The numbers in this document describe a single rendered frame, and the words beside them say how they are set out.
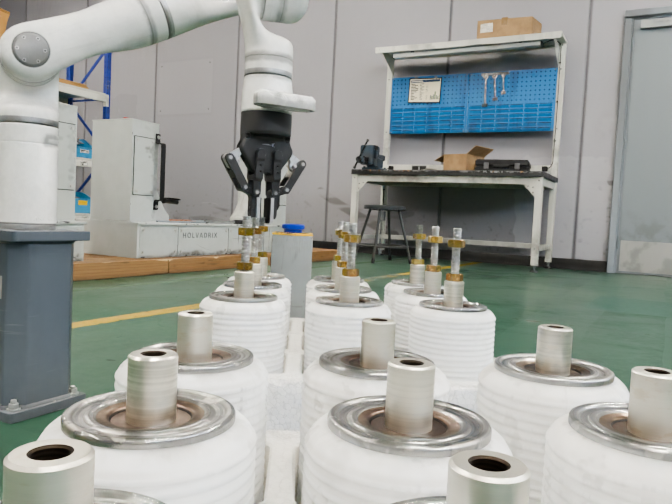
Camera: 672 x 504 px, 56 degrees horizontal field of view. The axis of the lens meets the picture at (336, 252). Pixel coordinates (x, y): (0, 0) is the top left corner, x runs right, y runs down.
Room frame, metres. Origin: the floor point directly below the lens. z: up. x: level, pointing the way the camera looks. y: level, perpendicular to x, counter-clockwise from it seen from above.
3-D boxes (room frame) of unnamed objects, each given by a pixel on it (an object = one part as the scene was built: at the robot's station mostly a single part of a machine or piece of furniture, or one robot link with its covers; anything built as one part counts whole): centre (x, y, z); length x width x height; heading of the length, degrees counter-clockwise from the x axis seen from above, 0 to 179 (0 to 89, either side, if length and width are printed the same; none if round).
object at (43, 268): (1.05, 0.52, 0.15); 0.15 x 0.15 x 0.30; 62
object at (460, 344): (0.71, -0.14, 0.16); 0.10 x 0.10 x 0.18
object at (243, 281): (0.69, 0.10, 0.26); 0.02 x 0.02 x 0.03
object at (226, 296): (0.69, 0.10, 0.25); 0.08 x 0.08 x 0.01
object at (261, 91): (0.91, 0.10, 0.52); 0.11 x 0.09 x 0.06; 31
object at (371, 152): (5.36, -0.25, 0.87); 0.41 x 0.17 x 0.25; 152
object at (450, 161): (5.41, -1.05, 0.87); 0.40 x 0.30 x 0.23; 48
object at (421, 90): (5.80, -0.74, 1.54); 0.32 x 0.02 x 0.25; 62
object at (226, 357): (0.40, 0.09, 0.25); 0.08 x 0.08 x 0.01
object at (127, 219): (4.00, 0.91, 0.45); 1.51 x 0.57 x 0.74; 152
